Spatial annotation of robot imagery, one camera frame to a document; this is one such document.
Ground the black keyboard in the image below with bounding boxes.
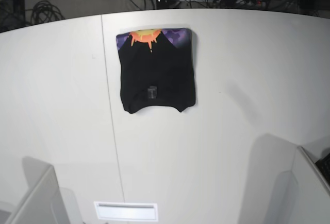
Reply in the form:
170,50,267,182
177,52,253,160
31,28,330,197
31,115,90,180
316,154,330,183

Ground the black T-shirt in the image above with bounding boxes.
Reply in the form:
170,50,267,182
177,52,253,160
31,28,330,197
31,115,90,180
116,28,196,114

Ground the white right partition panel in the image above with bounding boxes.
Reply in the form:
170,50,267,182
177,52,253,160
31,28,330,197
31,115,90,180
289,147,329,223

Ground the white partition panel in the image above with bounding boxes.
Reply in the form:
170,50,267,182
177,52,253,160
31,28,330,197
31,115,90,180
1,166,70,224
289,147,329,223

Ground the black coiled cable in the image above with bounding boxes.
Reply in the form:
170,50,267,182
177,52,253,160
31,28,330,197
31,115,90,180
30,0,65,25

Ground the white left partition panel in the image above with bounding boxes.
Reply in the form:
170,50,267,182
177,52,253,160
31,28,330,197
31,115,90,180
1,166,70,224

